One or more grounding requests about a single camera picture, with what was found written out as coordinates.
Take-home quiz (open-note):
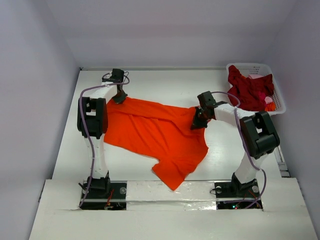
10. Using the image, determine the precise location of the orange t shirt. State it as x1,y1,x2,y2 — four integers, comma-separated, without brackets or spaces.
104,97,209,191

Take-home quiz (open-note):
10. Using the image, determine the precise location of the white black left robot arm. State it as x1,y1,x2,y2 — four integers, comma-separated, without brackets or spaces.
77,68,130,198

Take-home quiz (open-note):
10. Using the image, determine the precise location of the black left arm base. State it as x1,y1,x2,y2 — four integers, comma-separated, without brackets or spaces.
80,181,127,211

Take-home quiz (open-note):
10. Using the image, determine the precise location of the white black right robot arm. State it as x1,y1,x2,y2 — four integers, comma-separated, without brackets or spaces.
190,91,280,198

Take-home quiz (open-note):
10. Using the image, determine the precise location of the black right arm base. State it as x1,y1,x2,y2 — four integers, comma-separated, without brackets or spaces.
210,180,260,210

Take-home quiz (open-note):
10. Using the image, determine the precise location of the dark red t shirt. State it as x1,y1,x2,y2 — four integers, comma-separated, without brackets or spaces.
228,65,275,112

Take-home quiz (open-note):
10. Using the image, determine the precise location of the white plastic laundry basket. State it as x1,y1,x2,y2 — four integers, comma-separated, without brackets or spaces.
226,63,286,115

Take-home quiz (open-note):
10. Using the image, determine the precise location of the pink garment in basket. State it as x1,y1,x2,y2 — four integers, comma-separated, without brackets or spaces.
264,96,273,105

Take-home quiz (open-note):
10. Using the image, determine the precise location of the orange garment in basket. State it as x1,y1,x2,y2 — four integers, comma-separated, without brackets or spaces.
264,102,276,112

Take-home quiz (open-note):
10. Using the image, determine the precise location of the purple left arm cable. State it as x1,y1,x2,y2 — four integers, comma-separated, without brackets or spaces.
78,71,131,208

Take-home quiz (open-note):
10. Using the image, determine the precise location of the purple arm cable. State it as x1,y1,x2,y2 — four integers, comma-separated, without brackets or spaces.
78,71,131,208
211,91,268,210

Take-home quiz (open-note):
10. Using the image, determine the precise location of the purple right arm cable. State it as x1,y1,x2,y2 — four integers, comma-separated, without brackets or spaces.
211,91,268,210

